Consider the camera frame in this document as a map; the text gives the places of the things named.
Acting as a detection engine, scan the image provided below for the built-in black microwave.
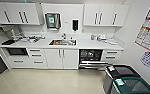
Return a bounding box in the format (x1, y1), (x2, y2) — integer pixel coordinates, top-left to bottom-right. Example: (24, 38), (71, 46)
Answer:
(5, 47), (30, 57)

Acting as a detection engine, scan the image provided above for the white two-door sink cabinet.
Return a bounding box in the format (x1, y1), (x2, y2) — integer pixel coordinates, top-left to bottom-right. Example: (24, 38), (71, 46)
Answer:
(43, 48), (80, 71)

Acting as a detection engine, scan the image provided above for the wide white drawer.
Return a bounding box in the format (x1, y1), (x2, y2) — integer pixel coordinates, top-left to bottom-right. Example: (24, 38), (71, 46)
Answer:
(5, 55), (32, 70)

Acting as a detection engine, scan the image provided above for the stainless steel sink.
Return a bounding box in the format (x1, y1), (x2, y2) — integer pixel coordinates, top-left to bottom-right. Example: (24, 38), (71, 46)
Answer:
(48, 38), (78, 47)

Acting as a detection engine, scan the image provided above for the blue wall sign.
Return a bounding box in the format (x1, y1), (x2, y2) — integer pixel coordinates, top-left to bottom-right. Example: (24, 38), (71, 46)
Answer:
(139, 50), (150, 70)

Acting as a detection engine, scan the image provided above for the blue recycling bin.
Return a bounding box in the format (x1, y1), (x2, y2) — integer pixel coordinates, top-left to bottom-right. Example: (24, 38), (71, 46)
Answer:
(109, 76), (150, 94)

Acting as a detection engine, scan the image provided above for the chrome sink knob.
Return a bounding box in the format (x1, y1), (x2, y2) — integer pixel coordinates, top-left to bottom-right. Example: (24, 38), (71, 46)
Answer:
(69, 35), (74, 42)

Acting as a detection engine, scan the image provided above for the paper towel dispenser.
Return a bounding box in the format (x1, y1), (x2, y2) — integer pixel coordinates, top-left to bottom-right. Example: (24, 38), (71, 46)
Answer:
(44, 12), (62, 32)

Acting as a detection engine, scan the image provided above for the large printed notice poster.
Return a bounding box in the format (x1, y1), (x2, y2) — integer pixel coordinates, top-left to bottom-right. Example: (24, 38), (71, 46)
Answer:
(133, 0), (150, 56)

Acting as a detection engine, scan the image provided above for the chrome faucet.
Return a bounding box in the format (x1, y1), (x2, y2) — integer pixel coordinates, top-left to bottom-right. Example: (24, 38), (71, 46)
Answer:
(59, 31), (68, 41)

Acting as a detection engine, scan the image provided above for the black lidded waste bin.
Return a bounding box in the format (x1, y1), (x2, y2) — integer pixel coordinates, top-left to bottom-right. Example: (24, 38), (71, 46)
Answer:
(102, 64), (142, 94)

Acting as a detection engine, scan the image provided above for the white three-door wall cabinet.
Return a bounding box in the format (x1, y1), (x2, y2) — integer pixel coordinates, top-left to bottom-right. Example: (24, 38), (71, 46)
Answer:
(82, 3), (131, 28)

